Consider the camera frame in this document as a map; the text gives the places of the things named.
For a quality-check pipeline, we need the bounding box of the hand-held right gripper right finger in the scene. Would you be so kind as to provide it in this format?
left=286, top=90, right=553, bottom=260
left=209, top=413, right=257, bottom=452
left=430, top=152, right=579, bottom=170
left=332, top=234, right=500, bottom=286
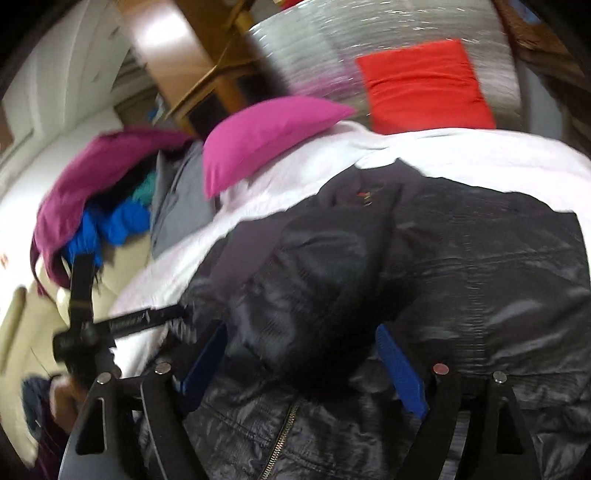
left=375, top=323, right=543, bottom=480

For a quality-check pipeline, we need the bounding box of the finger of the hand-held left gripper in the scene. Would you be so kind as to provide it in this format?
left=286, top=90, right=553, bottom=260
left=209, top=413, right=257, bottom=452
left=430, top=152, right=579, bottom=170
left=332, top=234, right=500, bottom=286
left=95, top=305, right=191, bottom=342
left=68, top=253, right=97, bottom=326

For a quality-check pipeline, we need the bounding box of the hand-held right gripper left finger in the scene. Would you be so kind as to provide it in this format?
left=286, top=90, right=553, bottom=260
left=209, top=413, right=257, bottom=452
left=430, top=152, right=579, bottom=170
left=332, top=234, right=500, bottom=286
left=60, top=320, right=229, bottom=480

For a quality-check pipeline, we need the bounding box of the black puffer jacket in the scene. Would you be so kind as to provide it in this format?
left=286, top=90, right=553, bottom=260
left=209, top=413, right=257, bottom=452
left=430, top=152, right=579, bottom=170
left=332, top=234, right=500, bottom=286
left=139, top=159, right=591, bottom=480

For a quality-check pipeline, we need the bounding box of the person's left hand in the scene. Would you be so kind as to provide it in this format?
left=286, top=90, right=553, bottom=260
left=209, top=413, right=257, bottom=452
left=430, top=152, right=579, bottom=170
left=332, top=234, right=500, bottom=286
left=50, top=375, right=90, bottom=430

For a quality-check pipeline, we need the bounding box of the cream blanket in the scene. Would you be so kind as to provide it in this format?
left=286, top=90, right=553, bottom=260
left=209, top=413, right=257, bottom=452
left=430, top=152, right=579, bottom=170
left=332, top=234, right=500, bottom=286
left=0, top=240, right=153, bottom=467

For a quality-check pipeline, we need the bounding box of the blue cloth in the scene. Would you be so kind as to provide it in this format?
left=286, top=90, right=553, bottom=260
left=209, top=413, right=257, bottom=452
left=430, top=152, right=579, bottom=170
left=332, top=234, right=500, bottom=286
left=62, top=200, right=152, bottom=268

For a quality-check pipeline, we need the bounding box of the teal cloth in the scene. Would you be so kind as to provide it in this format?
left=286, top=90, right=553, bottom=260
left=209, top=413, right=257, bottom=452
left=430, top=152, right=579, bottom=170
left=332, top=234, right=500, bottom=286
left=130, top=175, right=155, bottom=208

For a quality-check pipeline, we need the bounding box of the grey cloth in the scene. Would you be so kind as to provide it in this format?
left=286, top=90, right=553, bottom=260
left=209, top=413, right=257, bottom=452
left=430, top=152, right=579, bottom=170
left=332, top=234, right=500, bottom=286
left=150, top=143, right=222, bottom=259

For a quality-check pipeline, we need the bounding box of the pink cloth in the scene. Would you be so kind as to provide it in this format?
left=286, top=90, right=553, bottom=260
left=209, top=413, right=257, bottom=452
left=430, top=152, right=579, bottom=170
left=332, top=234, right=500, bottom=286
left=203, top=96, right=357, bottom=199

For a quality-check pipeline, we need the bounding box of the white bed sheet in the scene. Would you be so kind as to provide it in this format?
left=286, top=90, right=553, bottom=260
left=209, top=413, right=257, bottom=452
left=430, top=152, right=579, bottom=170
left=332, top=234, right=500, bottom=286
left=108, top=121, right=591, bottom=370

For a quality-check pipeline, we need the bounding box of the wooden chair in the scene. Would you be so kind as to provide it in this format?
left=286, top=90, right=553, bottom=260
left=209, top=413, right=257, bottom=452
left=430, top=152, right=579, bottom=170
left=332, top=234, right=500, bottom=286
left=124, top=0, right=278, bottom=139

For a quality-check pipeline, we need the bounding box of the red folded cloth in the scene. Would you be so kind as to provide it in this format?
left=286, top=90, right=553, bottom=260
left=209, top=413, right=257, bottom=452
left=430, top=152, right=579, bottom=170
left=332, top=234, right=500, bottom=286
left=355, top=39, right=497, bottom=136

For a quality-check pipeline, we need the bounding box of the silver reflective mat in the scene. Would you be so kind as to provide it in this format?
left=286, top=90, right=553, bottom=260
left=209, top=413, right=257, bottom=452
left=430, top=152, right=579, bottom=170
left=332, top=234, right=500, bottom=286
left=248, top=0, right=527, bottom=132

